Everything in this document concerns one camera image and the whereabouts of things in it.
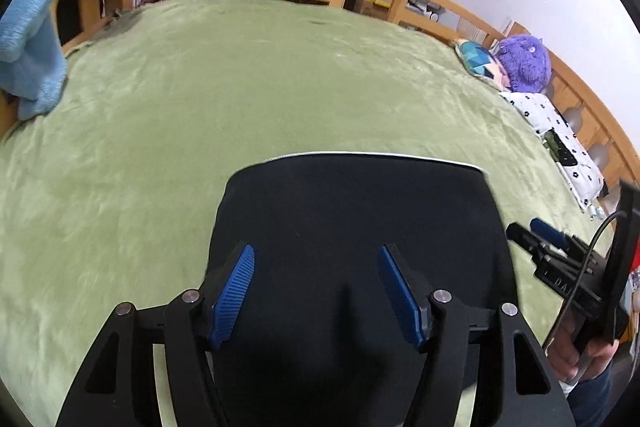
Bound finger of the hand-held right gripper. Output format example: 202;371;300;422
530;218;594;256
506;223;563;261

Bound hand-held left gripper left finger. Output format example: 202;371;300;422
55;239;256;427

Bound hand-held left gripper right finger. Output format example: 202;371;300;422
377;243;576;427

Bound black pants with white stripe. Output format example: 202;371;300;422
205;152;518;427

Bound person's right forearm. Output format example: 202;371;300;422
565;357;623;427

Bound person's right hand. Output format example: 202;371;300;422
547;312;618;385

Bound dark green black cloth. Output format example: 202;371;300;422
542;129;578;168

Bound white pillow with black dots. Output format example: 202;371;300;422
500;91;608;212

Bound purple plush toy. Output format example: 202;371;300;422
492;34;553;95

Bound teal printed cushion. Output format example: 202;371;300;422
450;38;511;90

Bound green fleece blanket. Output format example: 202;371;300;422
0;0;613;427

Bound cardboard box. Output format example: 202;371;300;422
350;0;396;22

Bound light blue towel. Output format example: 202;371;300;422
0;0;68;120

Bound black cable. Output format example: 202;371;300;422
545;211;626;348

